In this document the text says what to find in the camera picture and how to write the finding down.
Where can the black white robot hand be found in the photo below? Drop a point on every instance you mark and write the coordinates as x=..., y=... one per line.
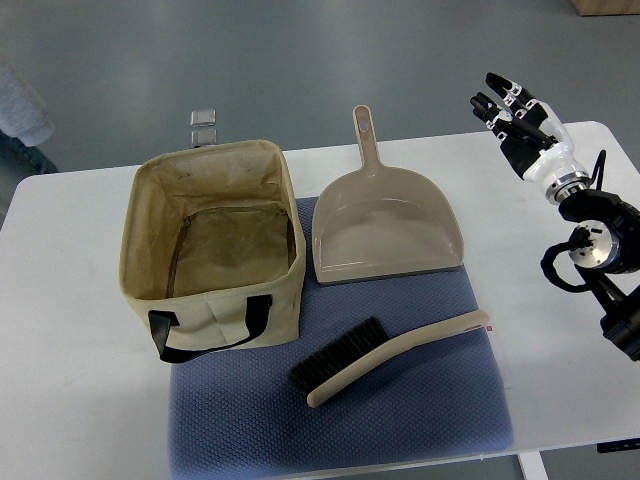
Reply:
x=532, y=138

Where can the beige hand broom black bristles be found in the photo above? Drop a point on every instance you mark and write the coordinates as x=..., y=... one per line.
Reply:
x=363, y=348

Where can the brown cardboard box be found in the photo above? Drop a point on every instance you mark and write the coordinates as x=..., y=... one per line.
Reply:
x=606, y=7

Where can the beige plastic dustpan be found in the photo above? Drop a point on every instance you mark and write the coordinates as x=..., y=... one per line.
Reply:
x=381, y=221

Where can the black table control panel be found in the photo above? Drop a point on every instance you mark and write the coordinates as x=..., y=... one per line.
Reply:
x=618, y=446

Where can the white table leg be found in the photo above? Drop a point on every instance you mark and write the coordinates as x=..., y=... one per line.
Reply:
x=532, y=466

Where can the upper metal floor plate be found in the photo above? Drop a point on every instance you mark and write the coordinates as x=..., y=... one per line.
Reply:
x=202, y=117

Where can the metal floor plate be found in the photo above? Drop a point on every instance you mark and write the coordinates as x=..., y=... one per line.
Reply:
x=203, y=137
x=202, y=117

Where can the lower metal floor plate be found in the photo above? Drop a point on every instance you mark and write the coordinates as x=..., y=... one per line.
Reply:
x=203, y=137

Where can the blue textured mat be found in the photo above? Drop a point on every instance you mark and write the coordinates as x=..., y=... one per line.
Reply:
x=235, y=414

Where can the grey cloth at left edge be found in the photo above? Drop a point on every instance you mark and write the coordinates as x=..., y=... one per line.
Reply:
x=25, y=121

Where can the yellow fabric bag black handle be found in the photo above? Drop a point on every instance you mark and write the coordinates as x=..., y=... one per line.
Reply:
x=213, y=254

